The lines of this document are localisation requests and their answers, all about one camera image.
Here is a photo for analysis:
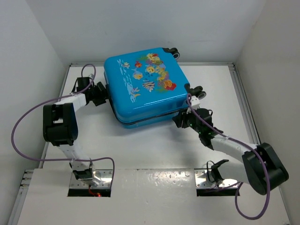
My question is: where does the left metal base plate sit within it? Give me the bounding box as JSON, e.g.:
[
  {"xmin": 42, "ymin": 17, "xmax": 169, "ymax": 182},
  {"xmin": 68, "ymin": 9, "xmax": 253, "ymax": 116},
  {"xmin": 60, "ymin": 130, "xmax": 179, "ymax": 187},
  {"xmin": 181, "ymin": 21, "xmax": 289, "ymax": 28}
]
[{"xmin": 69, "ymin": 169, "xmax": 113, "ymax": 189}]

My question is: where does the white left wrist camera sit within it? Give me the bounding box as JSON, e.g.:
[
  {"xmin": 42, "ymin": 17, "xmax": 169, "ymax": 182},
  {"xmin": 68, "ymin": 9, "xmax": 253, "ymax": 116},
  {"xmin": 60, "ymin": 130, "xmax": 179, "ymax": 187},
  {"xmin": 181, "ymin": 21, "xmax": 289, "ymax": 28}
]
[{"xmin": 88, "ymin": 74, "xmax": 96, "ymax": 80}]

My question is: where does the blue suitcase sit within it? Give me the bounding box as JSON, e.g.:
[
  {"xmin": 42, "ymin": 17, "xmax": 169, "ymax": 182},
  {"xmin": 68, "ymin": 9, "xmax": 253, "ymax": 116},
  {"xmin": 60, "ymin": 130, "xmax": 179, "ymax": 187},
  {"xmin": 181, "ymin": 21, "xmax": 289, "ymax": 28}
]
[{"xmin": 104, "ymin": 47, "xmax": 206, "ymax": 128}]

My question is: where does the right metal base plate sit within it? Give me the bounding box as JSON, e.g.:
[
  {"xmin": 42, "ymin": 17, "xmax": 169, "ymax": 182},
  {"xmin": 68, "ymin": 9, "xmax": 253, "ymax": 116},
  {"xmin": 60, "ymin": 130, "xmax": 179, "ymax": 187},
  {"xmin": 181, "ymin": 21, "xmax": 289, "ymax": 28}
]
[{"xmin": 194, "ymin": 168, "xmax": 239, "ymax": 190}]

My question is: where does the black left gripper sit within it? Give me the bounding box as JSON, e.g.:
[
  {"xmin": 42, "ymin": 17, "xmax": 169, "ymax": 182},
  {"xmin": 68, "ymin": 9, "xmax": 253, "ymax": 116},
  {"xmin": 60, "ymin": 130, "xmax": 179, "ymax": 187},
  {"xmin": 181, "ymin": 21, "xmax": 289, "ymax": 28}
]
[{"xmin": 88, "ymin": 82, "xmax": 113, "ymax": 106}]

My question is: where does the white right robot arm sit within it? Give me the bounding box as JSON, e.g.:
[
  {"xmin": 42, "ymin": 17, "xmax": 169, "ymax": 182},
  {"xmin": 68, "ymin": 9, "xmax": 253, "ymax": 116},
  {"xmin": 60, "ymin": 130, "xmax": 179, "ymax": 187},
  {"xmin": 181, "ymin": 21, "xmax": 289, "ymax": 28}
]
[{"xmin": 172, "ymin": 108, "xmax": 289, "ymax": 195}]

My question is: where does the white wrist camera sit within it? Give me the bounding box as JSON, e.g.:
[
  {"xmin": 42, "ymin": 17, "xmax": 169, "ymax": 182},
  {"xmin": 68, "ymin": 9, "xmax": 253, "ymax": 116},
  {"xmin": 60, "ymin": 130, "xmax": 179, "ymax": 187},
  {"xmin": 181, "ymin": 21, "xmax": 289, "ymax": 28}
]
[
  {"xmin": 187, "ymin": 95, "xmax": 200, "ymax": 112},
  {"xmin": 88, "ymin": 74, "xmax": 96, "ymax": 80}
]

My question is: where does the metal base plate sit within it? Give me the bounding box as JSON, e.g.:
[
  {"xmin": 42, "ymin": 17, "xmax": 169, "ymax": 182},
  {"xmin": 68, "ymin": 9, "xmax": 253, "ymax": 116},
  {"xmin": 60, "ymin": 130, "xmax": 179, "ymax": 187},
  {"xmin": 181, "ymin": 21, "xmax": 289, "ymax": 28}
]
[
  {"xmin": 69, "ymin": 169, "xmax": 113, "ymax": 189},
  {"xmin": 194, "ymin": 168, "xmax": 239, "ymax": 190}
]

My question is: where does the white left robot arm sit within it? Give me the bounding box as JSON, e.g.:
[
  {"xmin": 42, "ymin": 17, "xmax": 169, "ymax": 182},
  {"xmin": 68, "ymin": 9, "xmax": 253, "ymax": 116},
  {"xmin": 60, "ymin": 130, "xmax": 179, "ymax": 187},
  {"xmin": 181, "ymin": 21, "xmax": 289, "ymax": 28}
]
[{"xmin": 43, "ymin": 77, "xmax": 108, "ymax": 187}]

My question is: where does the aluminium table frame rail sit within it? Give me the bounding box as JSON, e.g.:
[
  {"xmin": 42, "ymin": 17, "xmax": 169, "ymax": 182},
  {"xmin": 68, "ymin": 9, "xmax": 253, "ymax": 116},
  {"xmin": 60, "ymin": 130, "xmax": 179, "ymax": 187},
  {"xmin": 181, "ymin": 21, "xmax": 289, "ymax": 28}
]
[{"xmin": 7, "ymin": 170, "xmax": 33, "ymax": 225}]

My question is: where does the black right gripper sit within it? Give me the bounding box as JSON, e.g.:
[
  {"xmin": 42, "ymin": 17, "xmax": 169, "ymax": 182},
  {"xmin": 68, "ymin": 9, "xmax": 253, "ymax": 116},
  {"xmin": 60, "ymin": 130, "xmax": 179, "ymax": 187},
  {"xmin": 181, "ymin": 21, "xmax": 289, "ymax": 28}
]
[{"xmin": 172, "ymin": 106, "xmax": 202, "ymax": 135}]

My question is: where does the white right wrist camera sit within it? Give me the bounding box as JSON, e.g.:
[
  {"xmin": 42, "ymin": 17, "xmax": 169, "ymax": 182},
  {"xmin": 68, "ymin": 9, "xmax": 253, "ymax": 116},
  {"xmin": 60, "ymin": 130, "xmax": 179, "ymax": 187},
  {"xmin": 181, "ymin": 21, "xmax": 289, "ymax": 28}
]
[{"xmin": 187, "ymin": 95, "xmax": 200, "ymax": 112}]

